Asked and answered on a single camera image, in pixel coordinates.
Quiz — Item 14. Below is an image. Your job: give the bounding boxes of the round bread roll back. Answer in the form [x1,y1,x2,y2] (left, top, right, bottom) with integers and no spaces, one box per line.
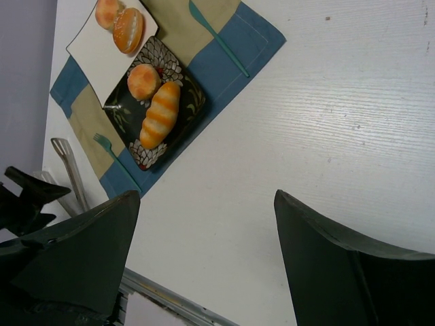
[94,0,126,32]

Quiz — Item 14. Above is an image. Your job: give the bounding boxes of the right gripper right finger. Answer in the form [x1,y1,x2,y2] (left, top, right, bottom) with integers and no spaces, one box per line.
[274,190,434,325]

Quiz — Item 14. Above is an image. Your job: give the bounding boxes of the blue and beige placemat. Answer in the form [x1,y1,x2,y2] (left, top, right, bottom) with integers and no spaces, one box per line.
[50,1,285,198]

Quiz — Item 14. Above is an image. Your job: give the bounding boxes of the striped long bread roll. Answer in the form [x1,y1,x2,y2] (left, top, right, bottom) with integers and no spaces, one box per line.
[139,81,181,149]

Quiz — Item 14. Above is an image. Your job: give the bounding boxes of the teal plastic fork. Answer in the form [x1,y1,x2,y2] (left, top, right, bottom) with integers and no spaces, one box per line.
[93,133,142,192]

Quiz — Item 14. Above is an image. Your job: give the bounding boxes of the sesame split bread bun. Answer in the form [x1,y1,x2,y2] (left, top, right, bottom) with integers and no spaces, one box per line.
[112,7,144,54]

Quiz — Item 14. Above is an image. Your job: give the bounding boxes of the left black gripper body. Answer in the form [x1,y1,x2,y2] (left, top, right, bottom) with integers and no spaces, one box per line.
[1,166,71,236]

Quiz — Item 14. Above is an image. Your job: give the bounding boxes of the white rectangular plate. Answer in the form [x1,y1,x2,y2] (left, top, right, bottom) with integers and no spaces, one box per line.
[67,0,158,105]

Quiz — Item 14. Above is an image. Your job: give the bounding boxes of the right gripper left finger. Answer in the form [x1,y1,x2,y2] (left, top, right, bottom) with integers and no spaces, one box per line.
[1,191,140,325]

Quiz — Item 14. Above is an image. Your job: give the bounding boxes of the aluminium table rail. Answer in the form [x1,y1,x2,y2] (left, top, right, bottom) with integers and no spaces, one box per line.
[114,268,237,326]

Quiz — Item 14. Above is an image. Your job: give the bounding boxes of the metal serving tongs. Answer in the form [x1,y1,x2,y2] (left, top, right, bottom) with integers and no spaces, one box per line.
[50,138,90,217]

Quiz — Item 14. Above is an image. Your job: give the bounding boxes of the round orange bread roll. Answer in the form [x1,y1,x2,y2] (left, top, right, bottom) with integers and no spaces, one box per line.
[127,64,161,101]

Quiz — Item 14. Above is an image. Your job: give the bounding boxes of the teal plastic knife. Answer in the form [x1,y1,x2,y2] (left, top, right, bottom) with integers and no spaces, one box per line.
[188,1,250,77]

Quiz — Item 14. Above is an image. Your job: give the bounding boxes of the black floral square plate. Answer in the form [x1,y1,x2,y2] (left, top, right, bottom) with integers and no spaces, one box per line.
[103,37,205,170]

